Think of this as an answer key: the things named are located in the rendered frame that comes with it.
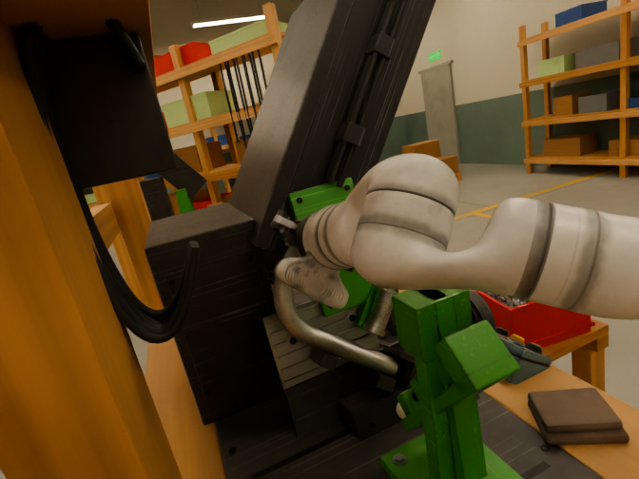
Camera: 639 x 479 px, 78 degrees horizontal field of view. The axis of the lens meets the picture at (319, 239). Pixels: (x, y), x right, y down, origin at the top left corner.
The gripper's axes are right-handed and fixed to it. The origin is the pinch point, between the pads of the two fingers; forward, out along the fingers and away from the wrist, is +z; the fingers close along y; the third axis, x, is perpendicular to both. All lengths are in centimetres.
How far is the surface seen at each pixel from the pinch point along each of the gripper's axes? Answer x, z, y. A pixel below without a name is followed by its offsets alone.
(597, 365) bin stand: -12, 13, -80
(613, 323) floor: -67, 105, -201
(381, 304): 2.2, -0.5, -16.0
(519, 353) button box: -1.1, -5.9, -39.2
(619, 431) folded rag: 4.4, -19.9, -44.4
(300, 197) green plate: -7.1, 2.8, 3.4
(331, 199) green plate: -9.6, 2.8, -1.4
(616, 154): -359, 300, -374
